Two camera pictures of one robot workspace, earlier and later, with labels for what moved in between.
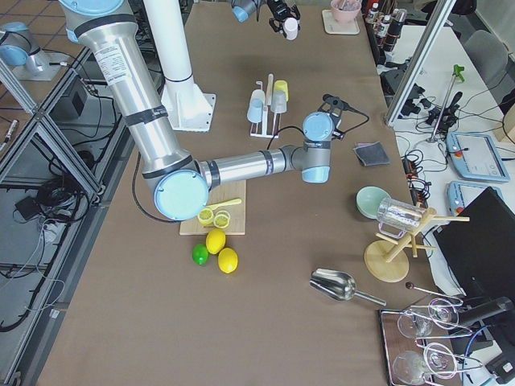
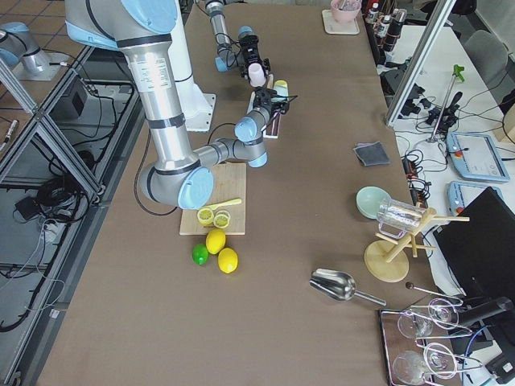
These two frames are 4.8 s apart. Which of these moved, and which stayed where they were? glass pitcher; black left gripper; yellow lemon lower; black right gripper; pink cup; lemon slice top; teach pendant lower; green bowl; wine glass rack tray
Moved: pink cup; black left gripper; black right gripper
Stayed: yellow lemon lower; glass pitcher; lemon slice top; green bowl; teach pendant lower; wine glass rack tray
